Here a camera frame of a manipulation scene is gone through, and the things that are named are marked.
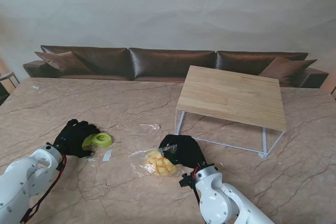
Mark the green plastic sealing clip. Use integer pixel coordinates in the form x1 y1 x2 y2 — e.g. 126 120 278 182
81 132 113 148

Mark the brown leather cushion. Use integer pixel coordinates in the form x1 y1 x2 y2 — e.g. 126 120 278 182
258 56 318 84
34 51 93 76

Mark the black frame side table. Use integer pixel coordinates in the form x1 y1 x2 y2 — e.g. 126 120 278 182
0 71 20 97

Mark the crumpled clear plastic scrap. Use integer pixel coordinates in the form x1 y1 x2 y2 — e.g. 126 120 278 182
139 123 162 132

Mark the clear plastic bread bag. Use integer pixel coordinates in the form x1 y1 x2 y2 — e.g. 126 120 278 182
128 142 185 179

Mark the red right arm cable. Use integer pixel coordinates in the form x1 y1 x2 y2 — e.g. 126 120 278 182
193 165 202 204

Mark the curled white tape piece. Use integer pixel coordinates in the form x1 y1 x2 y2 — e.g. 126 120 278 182
102 149 113 163

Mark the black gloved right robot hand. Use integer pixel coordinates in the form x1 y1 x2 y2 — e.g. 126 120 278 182
159 134 207 169

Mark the brown leather sofa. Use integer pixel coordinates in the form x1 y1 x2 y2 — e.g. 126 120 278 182
22 45 330 89

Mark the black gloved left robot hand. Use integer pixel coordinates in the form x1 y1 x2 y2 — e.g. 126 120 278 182
52 119 102 159

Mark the yellow pineapple bun bread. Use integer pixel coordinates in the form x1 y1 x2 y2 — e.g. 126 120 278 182
143 149 180 177

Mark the small wooden table white frame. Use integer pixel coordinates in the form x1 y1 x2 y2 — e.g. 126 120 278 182
173 65 287 160

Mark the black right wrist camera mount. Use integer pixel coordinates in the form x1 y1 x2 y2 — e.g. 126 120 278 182
178 172 196 189

